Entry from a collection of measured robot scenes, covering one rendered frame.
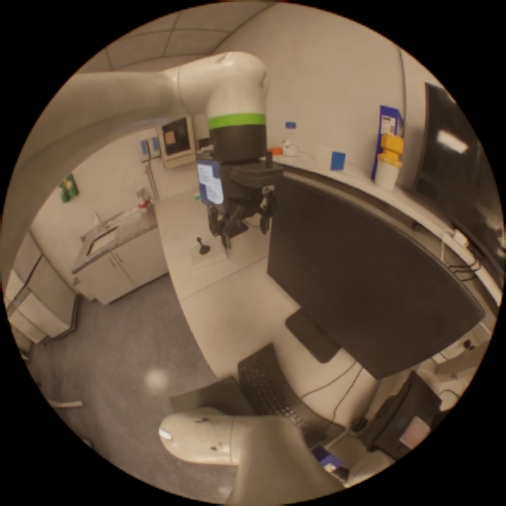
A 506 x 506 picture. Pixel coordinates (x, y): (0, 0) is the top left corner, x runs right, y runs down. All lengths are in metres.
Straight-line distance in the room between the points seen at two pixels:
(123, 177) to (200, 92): 1.94
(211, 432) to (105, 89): 0.46
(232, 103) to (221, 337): 0.68
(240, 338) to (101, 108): 0.68
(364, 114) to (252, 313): 1.09
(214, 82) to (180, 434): 0.55
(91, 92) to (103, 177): 2.07
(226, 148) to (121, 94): 0.16
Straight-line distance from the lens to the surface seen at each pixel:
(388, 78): 0.99
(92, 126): 0.15
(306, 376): 0.64
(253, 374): 0.60
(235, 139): 0.23
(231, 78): 0.24
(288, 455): 0.22
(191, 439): 0.37
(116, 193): 2.19
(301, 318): 0.68
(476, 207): 0.66
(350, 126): 0.96
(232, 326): 0.67
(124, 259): 1.84
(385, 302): 0.34
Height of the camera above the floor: 1.37
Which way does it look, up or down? 43 degrees down
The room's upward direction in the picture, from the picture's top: 4 degrees counter-clockwise
